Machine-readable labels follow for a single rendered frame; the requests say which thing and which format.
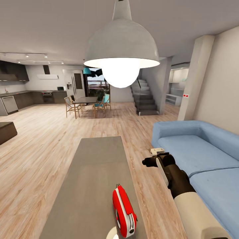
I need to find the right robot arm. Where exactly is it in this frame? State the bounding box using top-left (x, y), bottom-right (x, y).
top-left (142, 148), bottom-right (232, 239)

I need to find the radio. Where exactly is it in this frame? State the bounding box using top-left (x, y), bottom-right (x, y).
top-left (113, 185), bottom-right (138, 238)

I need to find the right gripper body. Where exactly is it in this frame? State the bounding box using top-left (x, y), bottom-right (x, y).
top-left (145, 156), bottom-right (157, 167)

